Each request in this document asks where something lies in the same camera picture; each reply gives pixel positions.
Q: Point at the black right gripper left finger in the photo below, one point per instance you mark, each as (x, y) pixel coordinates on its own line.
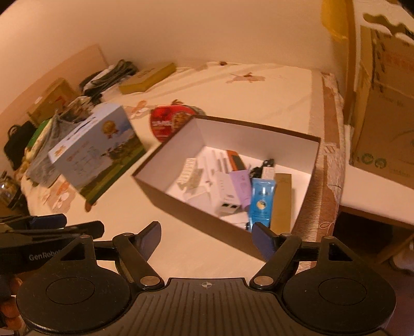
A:
(132, 254)

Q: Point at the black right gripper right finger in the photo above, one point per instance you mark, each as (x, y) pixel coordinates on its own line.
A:
(279, 253)

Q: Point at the blue hand cream tube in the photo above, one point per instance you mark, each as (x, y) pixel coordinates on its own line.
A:
(261, 202)

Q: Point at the purple lotion tube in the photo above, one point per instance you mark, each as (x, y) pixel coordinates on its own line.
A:
(242, 186)

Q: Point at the orange black utility knife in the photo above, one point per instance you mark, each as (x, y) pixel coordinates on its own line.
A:
(235, 160)

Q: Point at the person's left hand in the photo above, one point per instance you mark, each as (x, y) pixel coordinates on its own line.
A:
(10, 314)

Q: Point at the tan slim carton box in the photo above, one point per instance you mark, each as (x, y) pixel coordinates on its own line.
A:
(282, 205)

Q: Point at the glass teapot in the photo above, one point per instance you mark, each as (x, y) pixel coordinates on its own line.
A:
(11, 195)

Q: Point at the grey blue folded cloth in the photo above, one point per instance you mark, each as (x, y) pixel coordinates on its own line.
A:
(41, 171)

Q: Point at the brown storage box white inside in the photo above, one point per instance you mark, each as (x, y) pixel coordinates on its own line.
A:
(294, 153)

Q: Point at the pure milk carton box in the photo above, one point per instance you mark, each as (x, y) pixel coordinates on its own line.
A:
(98, 151)

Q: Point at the white wifi router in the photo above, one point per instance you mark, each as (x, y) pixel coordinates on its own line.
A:
(224, 200)

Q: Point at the black handbag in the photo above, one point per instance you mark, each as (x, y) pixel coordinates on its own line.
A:
(19, 137)

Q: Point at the red instant rice bowl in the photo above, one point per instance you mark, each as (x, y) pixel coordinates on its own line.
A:
(166, 120)

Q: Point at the brown cardboard box far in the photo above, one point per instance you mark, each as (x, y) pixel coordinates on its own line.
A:
(53, 100)

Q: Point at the large cardboard box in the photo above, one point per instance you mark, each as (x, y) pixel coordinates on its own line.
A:
(382, 141)

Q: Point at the flat yellow gift box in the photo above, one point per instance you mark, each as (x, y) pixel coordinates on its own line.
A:
(147, 77)

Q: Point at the dark clothes pile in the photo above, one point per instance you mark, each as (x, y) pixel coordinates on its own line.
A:
(94, 85)

